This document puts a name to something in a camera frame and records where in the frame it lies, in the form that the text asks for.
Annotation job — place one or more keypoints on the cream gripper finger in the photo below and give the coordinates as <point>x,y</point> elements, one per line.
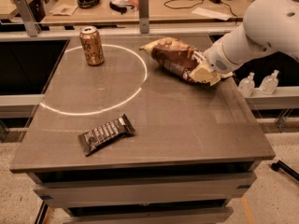
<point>203,73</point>
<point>199,57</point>

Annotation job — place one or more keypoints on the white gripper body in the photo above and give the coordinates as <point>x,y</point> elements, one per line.
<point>215,58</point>

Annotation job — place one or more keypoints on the brown chip bag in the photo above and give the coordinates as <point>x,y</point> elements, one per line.
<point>175,56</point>

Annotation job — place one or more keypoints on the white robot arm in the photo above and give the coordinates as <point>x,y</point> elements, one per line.
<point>268,26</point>

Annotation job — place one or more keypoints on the orange soda can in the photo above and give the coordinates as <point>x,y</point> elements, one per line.
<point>92,45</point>

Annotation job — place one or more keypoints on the white paper sheet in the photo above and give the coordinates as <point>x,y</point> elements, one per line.
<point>211,14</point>

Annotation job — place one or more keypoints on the left clear plastic bottle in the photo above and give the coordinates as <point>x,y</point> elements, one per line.
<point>246,85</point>

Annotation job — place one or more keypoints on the clear plastic bottle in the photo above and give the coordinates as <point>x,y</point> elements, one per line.
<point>269,83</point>
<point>246,85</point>

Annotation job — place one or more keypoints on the right clear plastic bottle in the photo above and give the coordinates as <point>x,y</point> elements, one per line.
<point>269,83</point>

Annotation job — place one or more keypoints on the grey cabinet with drawers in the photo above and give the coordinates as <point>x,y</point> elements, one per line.
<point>194,149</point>

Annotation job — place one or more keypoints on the black sunglasses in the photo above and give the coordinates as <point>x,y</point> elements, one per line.
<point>122,9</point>

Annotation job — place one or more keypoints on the black snack bar wrapper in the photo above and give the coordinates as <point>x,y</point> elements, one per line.
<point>106,134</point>

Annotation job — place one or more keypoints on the black stand foot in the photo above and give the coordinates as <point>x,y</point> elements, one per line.
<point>280,165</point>

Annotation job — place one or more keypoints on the paper card on desk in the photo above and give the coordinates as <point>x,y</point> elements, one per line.
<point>63,10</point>

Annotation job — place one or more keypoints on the middle metal bracket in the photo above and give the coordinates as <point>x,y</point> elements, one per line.
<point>144,23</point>

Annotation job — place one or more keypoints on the metal bracket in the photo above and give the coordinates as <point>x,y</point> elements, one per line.
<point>31,27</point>
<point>144,23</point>

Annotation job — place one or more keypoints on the left metal bracket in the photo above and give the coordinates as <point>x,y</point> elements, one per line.
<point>31,27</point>

